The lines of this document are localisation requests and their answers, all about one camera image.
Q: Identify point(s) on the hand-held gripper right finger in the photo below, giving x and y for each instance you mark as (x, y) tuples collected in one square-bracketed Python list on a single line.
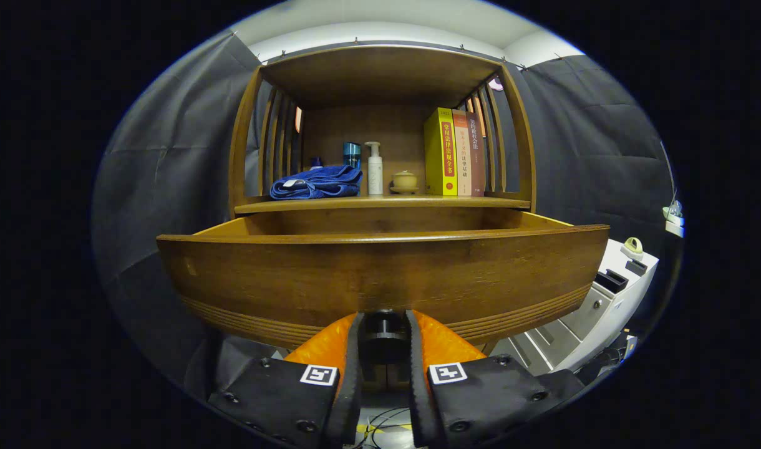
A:
[(415, 374)]

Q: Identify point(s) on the teal bottle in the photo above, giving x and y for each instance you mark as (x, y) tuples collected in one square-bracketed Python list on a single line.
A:
[(352, 154)]

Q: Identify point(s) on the white side cabinet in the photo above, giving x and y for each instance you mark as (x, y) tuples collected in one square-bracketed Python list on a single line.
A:
[(580, 324)]

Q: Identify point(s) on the yellow lidded tea cup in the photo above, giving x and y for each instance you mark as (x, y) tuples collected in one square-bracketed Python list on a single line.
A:
[(405, 181)]

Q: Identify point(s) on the small green tape dispenser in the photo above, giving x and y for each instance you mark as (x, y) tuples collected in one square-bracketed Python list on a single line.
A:
[(632, 248)]

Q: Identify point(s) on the wooden cabinet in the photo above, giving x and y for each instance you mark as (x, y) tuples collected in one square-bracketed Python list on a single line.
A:
[(380, 75)]

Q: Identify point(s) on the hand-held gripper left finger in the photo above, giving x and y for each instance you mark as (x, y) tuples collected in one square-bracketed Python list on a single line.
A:
[(353, 374)]

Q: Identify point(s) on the small white blue-capped bottle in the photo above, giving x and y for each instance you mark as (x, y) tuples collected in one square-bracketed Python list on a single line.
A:
[(316, 163)]

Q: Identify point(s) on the brown book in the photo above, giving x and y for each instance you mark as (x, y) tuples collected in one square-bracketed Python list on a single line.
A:
[(477, 162)]

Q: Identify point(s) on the orange white book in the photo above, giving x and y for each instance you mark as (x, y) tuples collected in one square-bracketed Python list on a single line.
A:
[(462, 156)]

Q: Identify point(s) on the blue folded towel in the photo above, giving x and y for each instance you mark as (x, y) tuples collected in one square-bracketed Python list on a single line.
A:
[(321, 182)]

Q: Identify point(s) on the white green round holder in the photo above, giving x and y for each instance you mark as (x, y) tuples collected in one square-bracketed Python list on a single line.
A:
[(673, 215)]

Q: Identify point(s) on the wooden drawer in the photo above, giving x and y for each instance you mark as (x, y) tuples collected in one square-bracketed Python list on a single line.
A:
[(380, 274)]

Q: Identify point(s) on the small white shelf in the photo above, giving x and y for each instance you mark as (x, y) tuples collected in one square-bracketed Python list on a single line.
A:
[(675, 229)]

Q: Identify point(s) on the thick yellow book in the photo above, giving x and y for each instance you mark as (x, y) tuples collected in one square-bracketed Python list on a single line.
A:
[(440, 153)]

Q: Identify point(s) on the wooden countertop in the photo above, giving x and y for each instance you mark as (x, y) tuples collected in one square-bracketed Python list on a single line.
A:
[(418, 202)]

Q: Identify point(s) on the white pump bottle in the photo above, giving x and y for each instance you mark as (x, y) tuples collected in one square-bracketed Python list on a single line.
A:
[(375, 174)]

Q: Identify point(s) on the small black block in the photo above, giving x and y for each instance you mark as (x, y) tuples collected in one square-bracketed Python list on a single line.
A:
[(611, 281), (636, 267)]

